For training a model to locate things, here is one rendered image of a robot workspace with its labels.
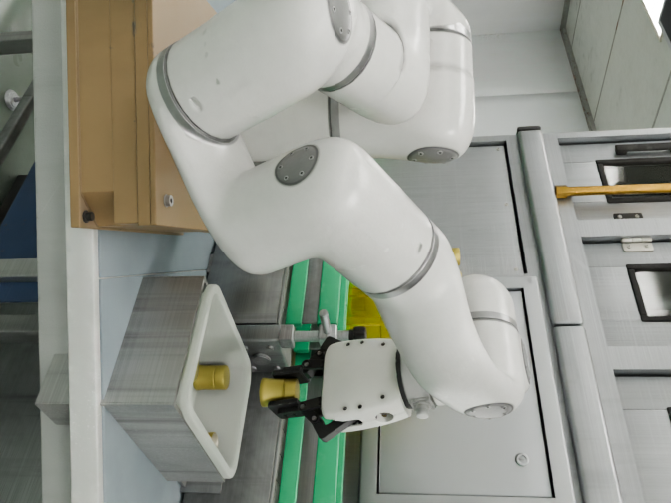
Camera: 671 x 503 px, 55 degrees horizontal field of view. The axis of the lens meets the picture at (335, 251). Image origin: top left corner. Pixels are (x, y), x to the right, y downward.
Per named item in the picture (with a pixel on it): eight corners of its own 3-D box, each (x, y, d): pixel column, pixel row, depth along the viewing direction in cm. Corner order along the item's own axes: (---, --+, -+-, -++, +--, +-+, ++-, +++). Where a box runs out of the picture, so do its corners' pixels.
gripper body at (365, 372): (427, 430, 74) (336, 439, 77) (424, 351, 80) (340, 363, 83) (408, 401, 68) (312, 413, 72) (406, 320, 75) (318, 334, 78)
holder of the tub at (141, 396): (179, 495, 89) (234, 497, 88) (102, 404, 68) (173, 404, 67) (203, 384, 100) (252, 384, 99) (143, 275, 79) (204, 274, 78)
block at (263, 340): (245, 376, 100) (290, 376, 99) (231, 344, 93) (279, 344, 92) (249, 356, 102) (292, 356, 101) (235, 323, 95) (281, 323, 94)
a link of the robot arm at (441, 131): (328, 150, 69) (480, 145, 67) (329, 36, 71) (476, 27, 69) (338, 176, 78) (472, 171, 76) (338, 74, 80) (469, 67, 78)
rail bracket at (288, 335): (292, 382, 100) (371, 382, 99) (271, 322, 88) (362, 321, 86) (294, 365, 102) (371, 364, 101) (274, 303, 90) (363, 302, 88)
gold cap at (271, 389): (257, 399, 77) (293, 399, 77) (261, 372, 80) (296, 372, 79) (264, 411, 80) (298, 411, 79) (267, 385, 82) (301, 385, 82)
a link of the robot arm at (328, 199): (431, 128, 59) (304, 184, 67) (284, -56, 45) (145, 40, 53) (434, 278, 50) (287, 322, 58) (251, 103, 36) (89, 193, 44)
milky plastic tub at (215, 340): (170, 484, 85) (235, 485, 84) (105, 406, 68) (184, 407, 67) (197, 367, 96) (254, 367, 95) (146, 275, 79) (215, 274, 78)
